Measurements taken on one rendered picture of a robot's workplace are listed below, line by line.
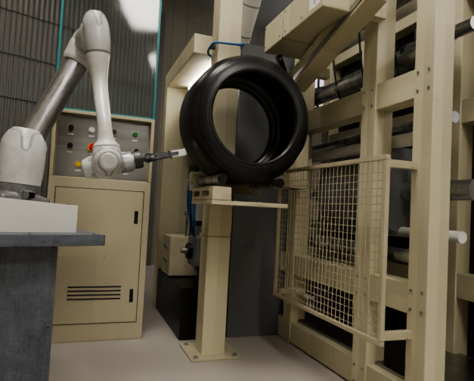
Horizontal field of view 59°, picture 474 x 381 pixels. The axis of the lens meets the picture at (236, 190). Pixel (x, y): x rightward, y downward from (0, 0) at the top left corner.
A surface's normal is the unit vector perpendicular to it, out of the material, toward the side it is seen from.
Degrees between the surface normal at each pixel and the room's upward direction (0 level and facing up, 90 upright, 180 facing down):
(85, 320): 90
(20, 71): 90
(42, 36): 90
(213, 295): 90
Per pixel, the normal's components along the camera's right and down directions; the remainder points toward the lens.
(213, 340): 0.35, -0.03
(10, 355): 0.64, 0.00
